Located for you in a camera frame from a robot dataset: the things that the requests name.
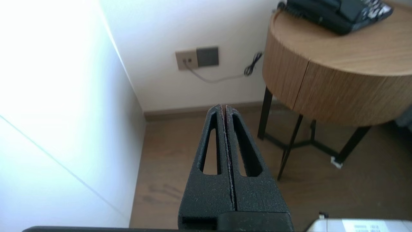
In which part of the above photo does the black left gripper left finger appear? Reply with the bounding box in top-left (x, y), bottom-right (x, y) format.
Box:
top-left (178, 104), bottom-right (234, 230)

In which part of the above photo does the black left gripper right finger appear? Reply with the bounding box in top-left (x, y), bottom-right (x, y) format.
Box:
top-left (224, 105), bottom-right (291, 213)

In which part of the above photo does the round wooden bedside table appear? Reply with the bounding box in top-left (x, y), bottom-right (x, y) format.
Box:
top-left (293, 61), bottom-right (412, 127)

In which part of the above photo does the brown wooden baseboard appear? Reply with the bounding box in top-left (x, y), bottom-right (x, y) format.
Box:
top-left (143, 101), bottom-right (277, 122)

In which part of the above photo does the white box-shaped device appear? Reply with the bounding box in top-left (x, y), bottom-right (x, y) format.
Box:
top-left (306, 213), bottom-right (412, 232)

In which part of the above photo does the round wooden side table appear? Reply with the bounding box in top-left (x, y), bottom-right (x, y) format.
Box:
top-left (257, 0), bottom-right (412, 181)

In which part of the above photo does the black desk telephone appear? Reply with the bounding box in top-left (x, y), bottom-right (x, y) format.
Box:
top-left (277, 0), bottom-right (394, 35)

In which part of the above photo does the thin phone wall cable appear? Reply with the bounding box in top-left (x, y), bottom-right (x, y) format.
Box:
top-left (185, 52), bottom-right (264, 83)

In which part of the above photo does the beige wall outlet plate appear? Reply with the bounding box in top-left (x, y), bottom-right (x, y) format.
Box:
top-left (175, 49), bottom-right (198, 71)

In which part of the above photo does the black wall outlet plate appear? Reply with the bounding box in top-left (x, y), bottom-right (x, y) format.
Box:
top-left (196, 47), bottom-right (219, 67)

